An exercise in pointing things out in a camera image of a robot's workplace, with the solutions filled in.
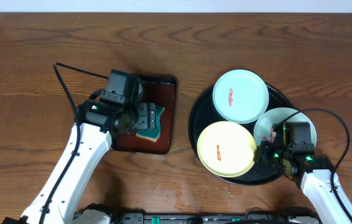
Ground green yellow sponge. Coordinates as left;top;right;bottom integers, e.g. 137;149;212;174
135;103;165;142

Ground yellow plate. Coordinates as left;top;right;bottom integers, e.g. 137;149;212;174
197;121;257;178

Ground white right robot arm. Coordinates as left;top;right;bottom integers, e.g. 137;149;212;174
254;140;352;223

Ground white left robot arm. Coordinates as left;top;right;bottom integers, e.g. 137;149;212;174
3;99;164;223

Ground rectangular brown water tray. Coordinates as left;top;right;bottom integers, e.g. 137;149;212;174
112;76;177;154

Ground right light green plate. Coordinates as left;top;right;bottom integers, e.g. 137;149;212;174
253;108;317;149

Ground light green plate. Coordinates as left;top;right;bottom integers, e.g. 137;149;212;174
212;70;269;124
253;108;317;149

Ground upper light green plate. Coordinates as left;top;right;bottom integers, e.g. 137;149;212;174
212;70;269;124

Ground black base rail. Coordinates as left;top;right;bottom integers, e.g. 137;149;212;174
73;203;320;224

